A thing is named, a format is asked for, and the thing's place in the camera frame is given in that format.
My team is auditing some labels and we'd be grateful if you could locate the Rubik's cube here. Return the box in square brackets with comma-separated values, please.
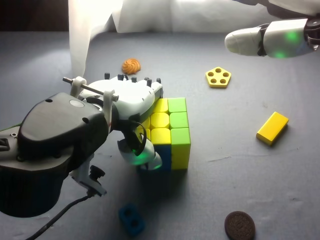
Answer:
[136, 96, 192, 174]

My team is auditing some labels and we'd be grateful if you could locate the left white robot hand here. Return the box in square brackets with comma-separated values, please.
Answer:
[78, 71, 165, 173]

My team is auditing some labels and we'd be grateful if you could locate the chocolate sandwich cookie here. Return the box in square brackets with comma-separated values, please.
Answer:
[224, 210, 256, 240]

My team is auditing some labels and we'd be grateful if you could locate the yellow rectangular block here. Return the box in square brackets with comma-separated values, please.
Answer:
[255, 111, 290, 148]

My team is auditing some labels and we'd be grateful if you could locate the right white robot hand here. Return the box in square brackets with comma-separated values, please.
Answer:
[224, 0, 320, 60]

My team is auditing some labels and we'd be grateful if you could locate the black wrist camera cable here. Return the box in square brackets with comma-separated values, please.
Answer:
[24, 194, 94, 240]

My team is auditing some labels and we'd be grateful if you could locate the blue two-hole block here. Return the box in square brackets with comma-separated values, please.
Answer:
[117, 203, 146, 237]

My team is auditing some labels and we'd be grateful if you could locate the orange swirl cookie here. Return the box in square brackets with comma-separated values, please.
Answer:
[121, 57, 142, 75]

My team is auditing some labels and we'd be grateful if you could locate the yellow pentagon block with holes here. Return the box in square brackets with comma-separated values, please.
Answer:
[205, 66, 232, 89]

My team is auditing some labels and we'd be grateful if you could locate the grey table cloth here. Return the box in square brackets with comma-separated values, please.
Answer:
[0, 31, 320, 240]

